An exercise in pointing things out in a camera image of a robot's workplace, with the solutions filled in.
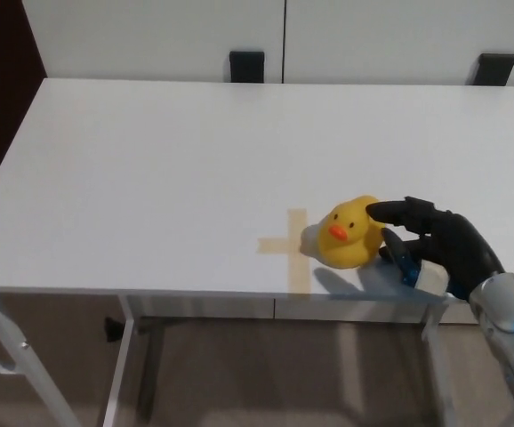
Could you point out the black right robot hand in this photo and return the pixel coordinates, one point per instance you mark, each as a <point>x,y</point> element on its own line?
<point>455,249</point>

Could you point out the yellow rubber duck toy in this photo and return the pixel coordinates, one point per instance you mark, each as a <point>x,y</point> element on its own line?
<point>346,238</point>

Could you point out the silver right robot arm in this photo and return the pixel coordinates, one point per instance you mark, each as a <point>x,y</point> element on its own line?
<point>512,329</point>

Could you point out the beige tape cross mark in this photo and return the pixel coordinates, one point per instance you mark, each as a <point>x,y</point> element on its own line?
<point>296,253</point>

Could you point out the white cabinet door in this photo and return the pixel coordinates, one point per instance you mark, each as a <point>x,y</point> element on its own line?
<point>386,40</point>
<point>150,40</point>

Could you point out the small black floor object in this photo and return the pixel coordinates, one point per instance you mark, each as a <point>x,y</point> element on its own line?
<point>112,330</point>

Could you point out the black right wall bracket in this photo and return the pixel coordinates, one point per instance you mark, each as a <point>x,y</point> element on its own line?
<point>495,70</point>

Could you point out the black wall bracket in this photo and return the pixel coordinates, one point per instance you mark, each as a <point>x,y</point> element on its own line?
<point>246,67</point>
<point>495,70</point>

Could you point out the black left wall bracket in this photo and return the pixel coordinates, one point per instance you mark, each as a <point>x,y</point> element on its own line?
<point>246,67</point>

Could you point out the white desk frame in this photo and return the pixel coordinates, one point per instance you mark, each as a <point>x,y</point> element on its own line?
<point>126,356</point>

